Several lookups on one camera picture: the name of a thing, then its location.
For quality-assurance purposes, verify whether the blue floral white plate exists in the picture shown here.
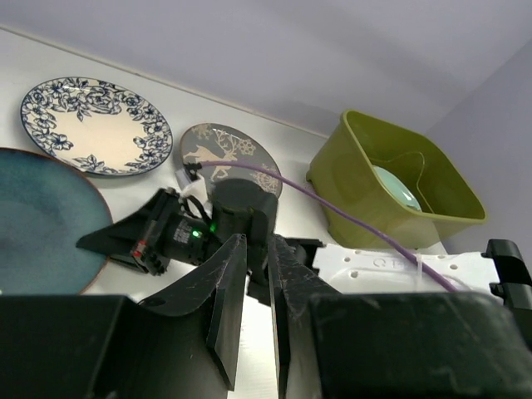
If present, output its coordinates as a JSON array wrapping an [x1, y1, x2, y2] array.
[[20, 76, 173, 177]]

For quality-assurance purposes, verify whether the dark teal blossom plate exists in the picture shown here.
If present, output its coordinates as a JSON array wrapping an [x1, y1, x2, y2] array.
[[1, 148, 112, 295]]

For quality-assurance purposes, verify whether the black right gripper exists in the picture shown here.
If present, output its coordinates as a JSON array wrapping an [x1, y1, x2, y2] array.
[[76, 179, 278, 306]]

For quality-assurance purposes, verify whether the olive green plastic bin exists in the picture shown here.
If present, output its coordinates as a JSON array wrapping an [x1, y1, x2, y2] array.
[[307, 110, 487, 249]]

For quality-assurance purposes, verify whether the grey deer plate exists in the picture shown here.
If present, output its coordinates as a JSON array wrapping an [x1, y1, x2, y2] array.
[[180, 123, 283, 196]]

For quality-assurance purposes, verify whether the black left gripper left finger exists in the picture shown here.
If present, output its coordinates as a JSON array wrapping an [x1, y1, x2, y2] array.
[[1, 234, 247, 398]]

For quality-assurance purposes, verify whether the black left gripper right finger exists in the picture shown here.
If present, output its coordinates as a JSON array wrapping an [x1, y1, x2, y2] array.
[[268, 236, 531, 398]]

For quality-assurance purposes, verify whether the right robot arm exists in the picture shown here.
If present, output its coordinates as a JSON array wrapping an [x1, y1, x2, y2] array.
[[76, 179, 531, 305]]

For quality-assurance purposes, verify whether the mint green flower plate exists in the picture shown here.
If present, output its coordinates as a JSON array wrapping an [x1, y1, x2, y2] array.
[[373, 165, 421, 211]]

